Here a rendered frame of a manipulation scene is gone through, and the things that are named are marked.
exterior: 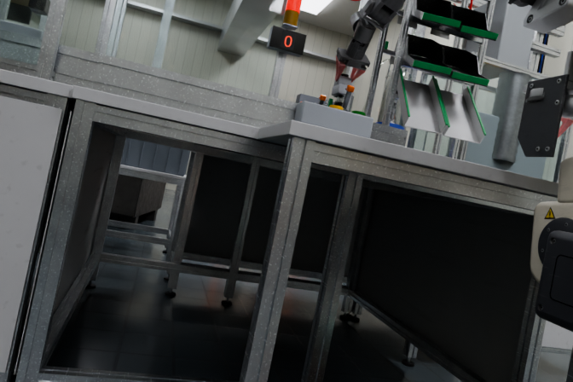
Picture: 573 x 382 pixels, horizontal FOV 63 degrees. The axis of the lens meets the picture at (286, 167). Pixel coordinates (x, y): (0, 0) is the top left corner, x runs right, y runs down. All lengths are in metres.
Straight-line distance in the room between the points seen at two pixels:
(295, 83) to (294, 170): 10.19
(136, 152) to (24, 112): 2.09
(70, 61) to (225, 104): 0.40
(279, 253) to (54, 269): 0.56
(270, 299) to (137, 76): 0.67
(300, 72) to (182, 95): 9.94
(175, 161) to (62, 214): 2.12
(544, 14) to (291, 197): 0.56
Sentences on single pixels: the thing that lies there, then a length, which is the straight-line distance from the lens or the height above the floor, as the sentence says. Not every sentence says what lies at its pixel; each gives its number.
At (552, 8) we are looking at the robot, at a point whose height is 1.12.
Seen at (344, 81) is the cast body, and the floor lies 1.09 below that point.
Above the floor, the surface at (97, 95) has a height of 0.85.
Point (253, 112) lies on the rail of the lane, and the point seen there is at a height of 0.90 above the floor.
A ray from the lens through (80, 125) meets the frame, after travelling 1.23.
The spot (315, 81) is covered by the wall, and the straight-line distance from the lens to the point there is 11.26.
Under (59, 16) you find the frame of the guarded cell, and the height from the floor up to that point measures 1.02.
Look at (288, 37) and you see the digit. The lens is 1.66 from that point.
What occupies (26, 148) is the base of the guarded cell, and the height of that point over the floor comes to 0.69.
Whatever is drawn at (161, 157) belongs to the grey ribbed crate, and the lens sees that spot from 3.31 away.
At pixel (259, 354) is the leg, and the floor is 0.39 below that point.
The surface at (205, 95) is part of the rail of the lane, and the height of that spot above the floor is 0.92.
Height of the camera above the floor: 0.75
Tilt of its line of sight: 1 degrees up
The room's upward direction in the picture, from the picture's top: 12 degrees clockwise
